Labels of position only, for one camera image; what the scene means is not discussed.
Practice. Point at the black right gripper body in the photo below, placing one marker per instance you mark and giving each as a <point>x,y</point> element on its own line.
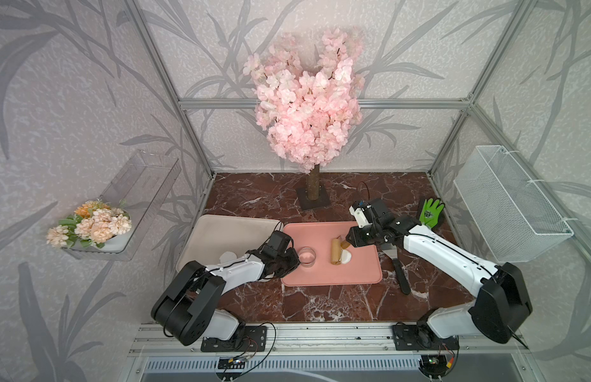
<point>370,235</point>

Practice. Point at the green work glove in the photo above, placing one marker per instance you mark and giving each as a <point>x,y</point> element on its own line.
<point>431,212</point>

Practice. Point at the pink silicone mat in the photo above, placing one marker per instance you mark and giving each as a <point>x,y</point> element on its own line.
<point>363,268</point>

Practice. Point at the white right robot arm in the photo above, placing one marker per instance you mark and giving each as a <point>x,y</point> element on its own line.
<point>501,301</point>

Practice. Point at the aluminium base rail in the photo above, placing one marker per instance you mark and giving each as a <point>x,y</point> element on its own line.
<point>335,351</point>

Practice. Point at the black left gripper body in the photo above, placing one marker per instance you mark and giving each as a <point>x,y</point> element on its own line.
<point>286,263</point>

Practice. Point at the white wire mesh basket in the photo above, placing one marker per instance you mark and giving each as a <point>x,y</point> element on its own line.
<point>516,219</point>

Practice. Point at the beige silicone mat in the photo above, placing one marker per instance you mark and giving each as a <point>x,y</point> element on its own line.
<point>213,235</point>

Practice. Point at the peach artificial flower bouquet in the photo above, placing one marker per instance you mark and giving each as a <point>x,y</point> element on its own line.
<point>92,225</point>

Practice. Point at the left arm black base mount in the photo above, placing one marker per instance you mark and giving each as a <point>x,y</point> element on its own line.
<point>227,334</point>

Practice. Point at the metal spatula black handle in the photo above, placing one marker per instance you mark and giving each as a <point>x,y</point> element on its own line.
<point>391,251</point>

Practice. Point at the artificial cherry blossom tree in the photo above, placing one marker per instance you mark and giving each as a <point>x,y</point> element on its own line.
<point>308,114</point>

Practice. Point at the white dough ball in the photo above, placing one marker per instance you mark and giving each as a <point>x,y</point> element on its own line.
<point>346,256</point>

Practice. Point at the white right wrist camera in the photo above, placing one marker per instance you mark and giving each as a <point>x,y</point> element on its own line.
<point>361,211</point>

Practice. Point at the wooden rolling pin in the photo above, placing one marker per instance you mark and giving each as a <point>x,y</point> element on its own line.
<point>337,245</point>

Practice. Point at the clear plastic wall shelf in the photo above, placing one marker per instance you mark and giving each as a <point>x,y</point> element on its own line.
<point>140,189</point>

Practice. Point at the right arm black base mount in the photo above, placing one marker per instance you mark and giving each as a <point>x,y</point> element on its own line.
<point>420,337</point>

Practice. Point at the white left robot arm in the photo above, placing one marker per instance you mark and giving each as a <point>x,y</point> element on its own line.
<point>188,309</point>

